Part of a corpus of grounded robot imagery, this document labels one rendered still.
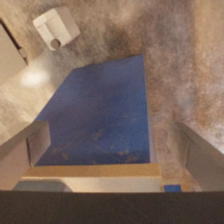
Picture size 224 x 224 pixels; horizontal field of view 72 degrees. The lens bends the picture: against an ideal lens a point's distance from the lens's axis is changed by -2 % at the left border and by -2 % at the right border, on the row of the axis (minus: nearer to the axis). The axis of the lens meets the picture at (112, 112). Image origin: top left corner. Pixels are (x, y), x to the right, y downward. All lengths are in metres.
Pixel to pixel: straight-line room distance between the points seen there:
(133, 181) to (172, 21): 0.98
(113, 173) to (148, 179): 0.06
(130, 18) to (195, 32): 0.41
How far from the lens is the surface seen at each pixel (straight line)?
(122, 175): 0.31
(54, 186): 0.38
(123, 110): 0.54
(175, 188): 0.32
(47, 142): 0.17
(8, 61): 1.26
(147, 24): 1.11
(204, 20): 1.18
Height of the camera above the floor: 1.09
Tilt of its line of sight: 50 degrees down
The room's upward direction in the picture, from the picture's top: 168 degrees counter-clockwise
